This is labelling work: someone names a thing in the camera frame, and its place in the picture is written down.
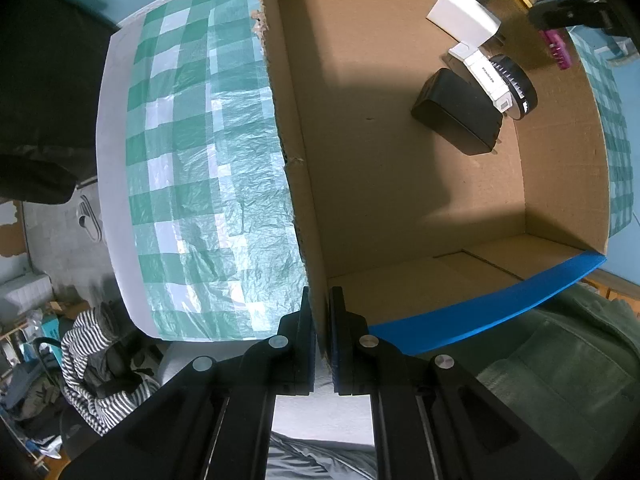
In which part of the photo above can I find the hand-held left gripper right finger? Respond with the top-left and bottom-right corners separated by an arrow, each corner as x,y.
330,286 -> 583,480

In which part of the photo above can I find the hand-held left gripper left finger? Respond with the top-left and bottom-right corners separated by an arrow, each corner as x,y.
59,287 -> 317,480

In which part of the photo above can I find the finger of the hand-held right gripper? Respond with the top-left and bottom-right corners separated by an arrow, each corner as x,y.
529,0 -> 618,37

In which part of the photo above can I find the white rectangular charger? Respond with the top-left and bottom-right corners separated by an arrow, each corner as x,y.
448,42 -> 515,113

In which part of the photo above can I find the cardboard box with blue flaps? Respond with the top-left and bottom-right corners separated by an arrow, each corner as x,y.
249,0 -> 631,361

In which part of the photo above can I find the pink comb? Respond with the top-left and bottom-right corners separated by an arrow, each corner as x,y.
539,29 -> 573,70

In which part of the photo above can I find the black round ribbed filter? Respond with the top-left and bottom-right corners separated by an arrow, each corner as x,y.
487,54 -> 538,121

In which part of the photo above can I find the small white box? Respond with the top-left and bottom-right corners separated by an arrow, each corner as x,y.
426,0 -> 502,46

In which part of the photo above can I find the grey cloth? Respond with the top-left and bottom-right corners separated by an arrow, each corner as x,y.
267,432 -> 377,480

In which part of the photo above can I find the black rectangular box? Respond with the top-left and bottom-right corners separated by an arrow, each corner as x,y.
411,67 -> 503,157

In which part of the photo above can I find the person's green jacket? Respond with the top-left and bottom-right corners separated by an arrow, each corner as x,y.
415,280 -> 640,466

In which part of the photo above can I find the green checked tablecloth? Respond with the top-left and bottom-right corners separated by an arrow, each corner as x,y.
125,0 -> 632,343

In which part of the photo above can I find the black and white striped cloth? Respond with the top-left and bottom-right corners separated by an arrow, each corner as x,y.
60,305 -> 161,436

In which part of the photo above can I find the teal box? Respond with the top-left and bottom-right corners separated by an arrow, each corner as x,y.
37,317 -> 63,361

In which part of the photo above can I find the white slipper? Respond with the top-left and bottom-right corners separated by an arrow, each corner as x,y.
75,194 -> 104,242

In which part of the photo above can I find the white plastic container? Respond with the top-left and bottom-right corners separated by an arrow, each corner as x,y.
0,272 -> 53,321

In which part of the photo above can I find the brown cardboard piece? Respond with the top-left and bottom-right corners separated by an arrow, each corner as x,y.
0,200 -> 28,258

